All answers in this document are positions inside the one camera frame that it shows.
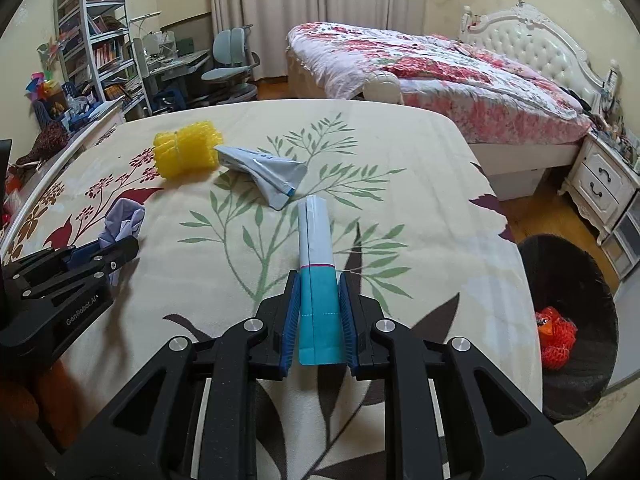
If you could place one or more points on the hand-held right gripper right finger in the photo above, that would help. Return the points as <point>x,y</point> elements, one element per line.
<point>348,320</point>

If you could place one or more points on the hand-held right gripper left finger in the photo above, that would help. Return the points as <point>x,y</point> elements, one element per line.
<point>291,320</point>

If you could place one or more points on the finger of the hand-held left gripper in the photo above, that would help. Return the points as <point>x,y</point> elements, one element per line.
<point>115,255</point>
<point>82,257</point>

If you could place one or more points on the teal and white tube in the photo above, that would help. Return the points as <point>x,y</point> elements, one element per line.
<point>317,310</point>

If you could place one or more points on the blue-grey cloth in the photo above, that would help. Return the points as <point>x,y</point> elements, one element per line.
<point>122,220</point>

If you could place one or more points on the red foam net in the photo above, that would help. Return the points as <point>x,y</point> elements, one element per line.
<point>557,347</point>

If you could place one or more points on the black trash bin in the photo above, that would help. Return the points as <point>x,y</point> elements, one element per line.
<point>575,285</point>

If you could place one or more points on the orange cloth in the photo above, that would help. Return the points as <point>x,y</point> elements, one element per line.
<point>50,395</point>

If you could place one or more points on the dark brown fuzzy item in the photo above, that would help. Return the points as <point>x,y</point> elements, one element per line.
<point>47,140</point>

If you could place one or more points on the yellow foam net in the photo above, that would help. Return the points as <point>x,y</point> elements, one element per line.
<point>187,147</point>

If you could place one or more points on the blue basket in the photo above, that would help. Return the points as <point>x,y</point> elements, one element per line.
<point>50,115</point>

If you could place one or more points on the grey foil packet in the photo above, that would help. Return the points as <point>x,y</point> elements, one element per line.
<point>270,172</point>

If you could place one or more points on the colourful toy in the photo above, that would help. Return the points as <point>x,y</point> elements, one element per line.
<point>40,87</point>

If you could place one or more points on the grey study desk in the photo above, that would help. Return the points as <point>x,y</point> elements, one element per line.
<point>175,62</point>

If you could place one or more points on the white bookshelf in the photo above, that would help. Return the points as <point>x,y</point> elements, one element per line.
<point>105,50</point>

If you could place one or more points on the white bed base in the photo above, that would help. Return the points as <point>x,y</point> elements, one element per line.
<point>515,160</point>

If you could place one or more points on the white padded footboard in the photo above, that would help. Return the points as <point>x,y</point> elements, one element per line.
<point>382,87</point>

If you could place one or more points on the desk lamp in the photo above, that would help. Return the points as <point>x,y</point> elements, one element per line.
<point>145,17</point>

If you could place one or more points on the grey desk chair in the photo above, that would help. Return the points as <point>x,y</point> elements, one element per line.
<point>230,45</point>

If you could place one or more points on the bed with floral quilt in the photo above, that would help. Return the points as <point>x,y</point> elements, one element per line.
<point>425,65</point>

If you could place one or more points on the white nightstand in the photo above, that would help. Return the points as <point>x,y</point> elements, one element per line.
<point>595,175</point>

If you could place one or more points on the plastic drawer unit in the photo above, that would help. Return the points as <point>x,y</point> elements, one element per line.
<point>627,240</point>

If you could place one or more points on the nightstand clutter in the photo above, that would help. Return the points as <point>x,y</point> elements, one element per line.
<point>617,130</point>

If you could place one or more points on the white padded headboard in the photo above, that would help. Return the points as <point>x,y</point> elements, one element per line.
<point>530,40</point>

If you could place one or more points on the white bed frame rail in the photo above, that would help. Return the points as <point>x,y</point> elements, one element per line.
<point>75,137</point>

